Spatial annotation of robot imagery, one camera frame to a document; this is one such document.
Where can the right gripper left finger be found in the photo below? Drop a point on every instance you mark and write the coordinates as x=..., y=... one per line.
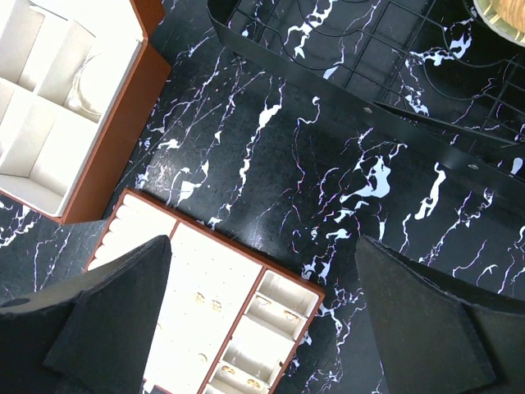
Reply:
x=89, y=334

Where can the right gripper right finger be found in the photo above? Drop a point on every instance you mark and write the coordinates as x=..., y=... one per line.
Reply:
x=436, y=333

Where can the brown flat jewelry tray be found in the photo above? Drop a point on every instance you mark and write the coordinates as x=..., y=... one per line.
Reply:
x=231, y=319

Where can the brown open jewelry box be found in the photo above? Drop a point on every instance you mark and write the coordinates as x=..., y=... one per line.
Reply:
x=79, y=80

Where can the black flat drain tray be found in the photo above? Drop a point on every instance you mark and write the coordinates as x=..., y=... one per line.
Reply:
x=433, y=62

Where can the yellow woven plate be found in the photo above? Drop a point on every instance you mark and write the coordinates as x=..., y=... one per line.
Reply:
x=504, y=17

